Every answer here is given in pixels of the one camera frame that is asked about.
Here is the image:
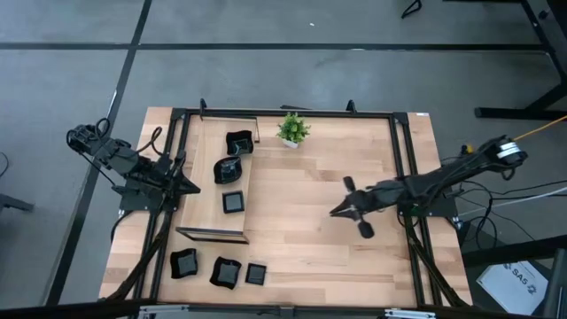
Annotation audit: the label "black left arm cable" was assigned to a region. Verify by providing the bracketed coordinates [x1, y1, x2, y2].
[66, 117, 165, 157]

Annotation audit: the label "grey floor stand foot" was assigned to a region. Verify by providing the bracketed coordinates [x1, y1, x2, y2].
[0, 192, 35, 214]

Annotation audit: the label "black cable bundle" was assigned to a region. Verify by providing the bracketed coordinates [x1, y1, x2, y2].
[104, 211, 176, 305]
[401, 215, 471, 309]

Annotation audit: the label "black square wavy mini bowl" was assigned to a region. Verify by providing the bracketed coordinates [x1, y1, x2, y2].
[208, 255, 243, 291]
[224, 129, 255, 157]
[169, 247, 199, 280]

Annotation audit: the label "yellow extension cord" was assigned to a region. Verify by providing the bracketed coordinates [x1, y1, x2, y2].
[513, 113, 567, 142]

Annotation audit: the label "black square mini plate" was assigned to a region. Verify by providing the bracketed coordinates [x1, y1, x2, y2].
[221, 190, 246, 215]
[245, 262, 268, 286]

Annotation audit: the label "white floor cable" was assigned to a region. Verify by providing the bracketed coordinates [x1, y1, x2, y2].
[458, 185, 567, 217]

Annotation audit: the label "black floor cable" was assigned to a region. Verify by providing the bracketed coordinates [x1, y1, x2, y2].
[460, 178, 567, 196]

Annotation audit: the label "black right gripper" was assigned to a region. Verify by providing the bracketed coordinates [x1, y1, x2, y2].
[329, 175, 388, 239]

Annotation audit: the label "green plant white pot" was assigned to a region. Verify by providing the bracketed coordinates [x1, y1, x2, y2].
[276, 112, 312, 150]

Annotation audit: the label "wooden shelf black metal frame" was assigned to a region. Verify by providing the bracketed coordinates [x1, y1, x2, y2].
[175, 115, 261, 245]

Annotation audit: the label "black metal stand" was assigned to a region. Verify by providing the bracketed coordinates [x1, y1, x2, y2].
[460, 233, 567, 319]

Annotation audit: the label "white printed box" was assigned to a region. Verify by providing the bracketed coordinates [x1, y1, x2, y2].
[476, 261, 550, 315]

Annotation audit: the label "black rounded wavy mini bowl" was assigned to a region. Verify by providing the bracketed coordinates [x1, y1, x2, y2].
[213, 155, 244, 185]

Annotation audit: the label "black crossbar silver brackets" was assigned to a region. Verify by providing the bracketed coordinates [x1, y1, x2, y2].
[0, 299, 567, 319]

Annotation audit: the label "black office desk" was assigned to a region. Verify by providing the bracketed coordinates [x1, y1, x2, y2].
[474, 0, 567, 121]

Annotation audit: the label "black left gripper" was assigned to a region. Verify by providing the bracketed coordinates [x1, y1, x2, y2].
[148, 149, 202, 210]

